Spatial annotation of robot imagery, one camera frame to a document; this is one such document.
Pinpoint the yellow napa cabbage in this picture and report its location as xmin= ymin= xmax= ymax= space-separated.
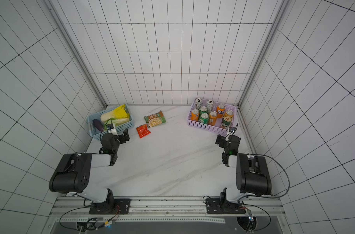
xmin=100 ymin=104 xmax=130 ymax=123

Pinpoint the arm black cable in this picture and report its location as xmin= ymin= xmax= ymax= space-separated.
xmin=241 ymin=153 xmax=291 ymax=232
xmin=58 ymin=201 xmax=120 ymax=232

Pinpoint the red snack packet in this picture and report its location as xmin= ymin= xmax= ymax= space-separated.
xmin=136 ymin=124 xmax=151 ymax=138

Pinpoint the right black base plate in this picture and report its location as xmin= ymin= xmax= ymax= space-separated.
xmin=203 ymin=198 xmax=246 ymax=215

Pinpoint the green Sprite can rear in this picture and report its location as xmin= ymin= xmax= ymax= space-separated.
xmin=199 ymin=106 xmax=208 ymax=115

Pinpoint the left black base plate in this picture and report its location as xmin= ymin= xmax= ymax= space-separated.
xmin=89 ymin=199 xmax=131 ymax=215

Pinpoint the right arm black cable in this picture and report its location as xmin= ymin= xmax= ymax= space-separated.
xmin=241 ymin=153 xmax=291 ymax=232

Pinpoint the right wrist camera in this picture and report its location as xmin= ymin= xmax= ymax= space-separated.
xmin=228 ymin=126 xmax=237 ymax=134

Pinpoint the orange Fanta can rear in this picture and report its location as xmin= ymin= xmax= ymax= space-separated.
xmin=216 ymin=103 xmax=225 ymax=119

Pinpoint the aluminium mounting rail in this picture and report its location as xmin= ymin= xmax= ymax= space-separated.
xmin=49 ymin=196 xmax=285 ymax=224

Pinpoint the purple eggplant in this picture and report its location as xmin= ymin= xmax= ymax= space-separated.
xmin=92 ymin=119 xmax=104 ymax=132

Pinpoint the blue plastic basket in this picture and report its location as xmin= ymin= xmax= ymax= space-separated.
xmin=87 ymin=104 xmax=134 ymax=141

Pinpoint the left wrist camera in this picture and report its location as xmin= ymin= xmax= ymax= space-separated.
xmin=106 ymin=123 xmax=118 ymax=135

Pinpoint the green lettuce cabbage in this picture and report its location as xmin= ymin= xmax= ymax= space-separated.
xmin=104 ymin=118 xmax=130 ymax=129

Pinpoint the green sprite can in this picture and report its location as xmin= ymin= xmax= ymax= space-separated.
xmin=199 ymin=106 xmax=208 ymax=115
xmin=199 ymin=112 xmax=209 ymax=124

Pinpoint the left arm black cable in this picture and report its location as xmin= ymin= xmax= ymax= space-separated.
xmin=58 ymin=201 xmax=120 ymax=232

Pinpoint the green gold can right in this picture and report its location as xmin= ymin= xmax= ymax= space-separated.
xmin=220 ymin=116 xmax=232 ymax=129

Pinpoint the green Sprite can front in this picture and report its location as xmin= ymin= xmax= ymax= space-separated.
xmin=199 ymin=112 xmax=209 ymax=124

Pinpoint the green soup mix packet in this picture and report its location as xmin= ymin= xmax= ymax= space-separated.
xmin=144 ymin=111 xmax=166 ymax=128

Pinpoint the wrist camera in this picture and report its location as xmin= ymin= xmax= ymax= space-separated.
xmin=106 ymin=123 xmax=118 ymax=135
xmin=228 ymin=126 xmax=237 ymax=134

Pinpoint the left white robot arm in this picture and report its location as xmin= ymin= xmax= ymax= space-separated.
xmin=49 ymin=129 xmax=131 ymax=215

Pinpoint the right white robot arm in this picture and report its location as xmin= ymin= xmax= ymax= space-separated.
xmin=214 ymin=135 xmax=272 ymax=214

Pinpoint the silver white drink can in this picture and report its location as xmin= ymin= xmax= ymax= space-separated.
xmin=194 ymin=98 xmax=202 ymax=110

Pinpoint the purple plastic basket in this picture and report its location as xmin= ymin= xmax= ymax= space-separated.
xmin=187 ymin=98 xmax=238 ymax=136

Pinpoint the orange gold can right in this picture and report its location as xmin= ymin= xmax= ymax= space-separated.
xmin=223 ymin=109 xmax=234 ymax=119

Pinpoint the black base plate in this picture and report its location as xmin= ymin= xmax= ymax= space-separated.
xmin=89 ymin=199 xmax=131 ymax=215
xmin=203 ymin=198 xmax=246 ymax=215

